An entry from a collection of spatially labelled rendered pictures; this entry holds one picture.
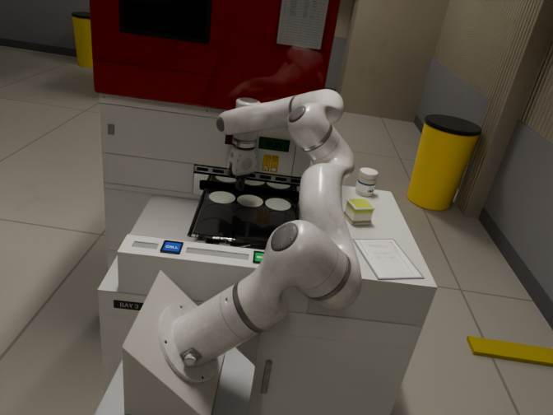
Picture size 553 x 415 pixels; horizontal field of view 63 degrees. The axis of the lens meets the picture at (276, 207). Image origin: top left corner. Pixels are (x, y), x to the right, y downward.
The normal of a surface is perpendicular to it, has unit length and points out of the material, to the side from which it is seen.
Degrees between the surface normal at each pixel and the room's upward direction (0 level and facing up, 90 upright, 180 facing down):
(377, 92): 90
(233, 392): 0
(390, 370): 90
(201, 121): 90
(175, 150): 90
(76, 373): 0
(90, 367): 0
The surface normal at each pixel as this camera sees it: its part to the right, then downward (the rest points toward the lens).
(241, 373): 0.13, -0.88
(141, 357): 0.79, -0.51
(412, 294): -0.01, 0.47
